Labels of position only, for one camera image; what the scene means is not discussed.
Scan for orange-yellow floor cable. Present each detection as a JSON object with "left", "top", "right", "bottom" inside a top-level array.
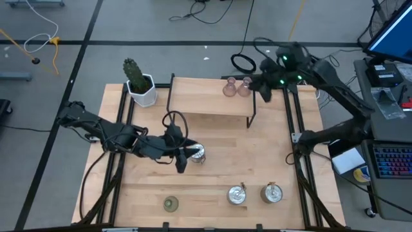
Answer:
[{"left": 287, "top": 0, "right": 306, "bottom": 42}]

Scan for small black computer box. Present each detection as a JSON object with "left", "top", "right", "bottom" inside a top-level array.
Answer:
[{"left": 365, "top": 63, "right": 404, "bottom": 88}]

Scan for grey side table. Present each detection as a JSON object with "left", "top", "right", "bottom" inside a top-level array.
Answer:
[{"left": 360, "top": 139, "right": 412, "bottom": 223}]

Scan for tangled black floor cable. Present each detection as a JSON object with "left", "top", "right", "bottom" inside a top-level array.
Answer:
[{"left": 318, "top": 48, "right": 364, "bottom": 110}]

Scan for grey cart base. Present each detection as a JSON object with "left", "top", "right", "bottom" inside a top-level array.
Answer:
[{"left": 0, "top": 72, "right": 33, "bottom": 81}]

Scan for black chair base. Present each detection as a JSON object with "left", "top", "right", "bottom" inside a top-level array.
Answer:
[{"left": 0, "top": 99, "right": 13, "bottom": 117}]

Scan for coiled black floor cable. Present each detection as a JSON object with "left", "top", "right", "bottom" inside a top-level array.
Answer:
[{"left": 230, "top": 0, "right": 258, "bottom": 74}]

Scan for yellow and blue round object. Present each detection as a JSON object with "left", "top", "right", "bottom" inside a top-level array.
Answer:
[{"left": 353, "top": 165, "right": 372, "bottom": 184}]

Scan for white floor cable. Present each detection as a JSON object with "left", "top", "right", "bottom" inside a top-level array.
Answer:
[{"left": 23, "top": 0, "right": 60, "bottom": 54}]

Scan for silver tin can with twine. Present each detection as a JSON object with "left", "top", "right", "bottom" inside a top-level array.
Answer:
[
  {"left": 226, "top": 182, "right": 248, "bottom": 206},
  {"left": 189, "top": 143, "right": 207, "bottom": 164},
  {"left": 259, "top": 181, "right": 284, "bottom": 204}
]

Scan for green cactus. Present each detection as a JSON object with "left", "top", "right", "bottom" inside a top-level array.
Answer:
[{"left": 122, "top": 57, "right": 151, "bottom": 94}]

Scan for backlit rainbow keyboard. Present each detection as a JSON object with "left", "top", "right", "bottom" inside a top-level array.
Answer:
[{"left": 372, "top": 144, "right": 412, "bottom": 180}]

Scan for grey desk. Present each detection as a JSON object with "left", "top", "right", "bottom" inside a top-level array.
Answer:
[{"left": 353, "top": 57, "right": 412, "bottom": 144}]

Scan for wooden shelf with black legs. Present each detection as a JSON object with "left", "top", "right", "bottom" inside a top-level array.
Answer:
[{"left": 165, "top": 73, "right": 258, "bottom": 129}]

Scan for thin black floor cable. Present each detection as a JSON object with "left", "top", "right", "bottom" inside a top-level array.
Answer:
[{"left": 169, "top": 0, "right": 235, "bottom": 25}]

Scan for white hexagonal plant pot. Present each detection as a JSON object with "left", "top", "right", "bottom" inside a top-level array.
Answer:
[{"left": 126, "top": 73, "right": 158, "bottom": 108}]

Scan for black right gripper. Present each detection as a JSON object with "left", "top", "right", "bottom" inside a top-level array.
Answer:
[{"left": 248, "top": 57, "right": 292, "bottom": 104}]

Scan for green glass candle holder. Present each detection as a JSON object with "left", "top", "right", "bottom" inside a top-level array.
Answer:
[{"left": 162, "top": 195, "right": 180, "bottom": 213}]

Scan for black aluminium frame rails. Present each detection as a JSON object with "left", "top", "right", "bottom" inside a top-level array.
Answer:
[
  {"left": 77, "top": 82, "right": 138, "bottom": 226},
  {"left": 283, "top": 84, "right": 347, "bottom": 229}
]

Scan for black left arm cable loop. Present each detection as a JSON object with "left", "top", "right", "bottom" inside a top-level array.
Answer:
[{"left": 162, "top": 110, "right": 190, "bottom": 151}]

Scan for long black table-edge rail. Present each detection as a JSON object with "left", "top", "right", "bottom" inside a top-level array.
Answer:
[{"left": 6, "top": 224, "right": 355, "bottom": 232}]

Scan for yellow floor cable with plug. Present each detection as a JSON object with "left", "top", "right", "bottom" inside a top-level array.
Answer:
[{"left": 0, "top": 28, "right": 61, "bottom": 75}]

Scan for white cardboard box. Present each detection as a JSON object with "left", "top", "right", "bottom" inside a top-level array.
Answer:
[{"left": 331, "top": 147, "right": 367, "bottom": 175}]

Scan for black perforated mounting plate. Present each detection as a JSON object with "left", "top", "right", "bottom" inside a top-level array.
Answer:
[{"left": 221, "top": 74, "right": 258, "bottom": 81}]

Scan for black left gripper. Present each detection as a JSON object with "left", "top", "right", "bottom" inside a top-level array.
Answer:
[{"left": 147, "top": 137, "right": 202, "bottom": 175}]

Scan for clear plastic bag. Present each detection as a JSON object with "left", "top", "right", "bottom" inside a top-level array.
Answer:
[{"left": 370, "top": 86, "right": 407, "bottom": 121}]

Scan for computer monitor with blue screen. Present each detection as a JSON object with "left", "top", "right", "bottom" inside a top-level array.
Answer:
[{"left": 363, "top": 0, "right": 412, "bottom": 65}]

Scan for black floor fan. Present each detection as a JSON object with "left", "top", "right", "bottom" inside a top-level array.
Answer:
[{"left": 357, "top": 0, "right": 407, "bottom": 49}]

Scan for pink ribbed glass candle holder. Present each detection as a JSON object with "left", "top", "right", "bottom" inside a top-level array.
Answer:
[
  {"left": 237, "top": 76, "right": 253, "bottom": 98},
  {"left": 222, "top": 76, "right": 238, "bottom": 97}
]

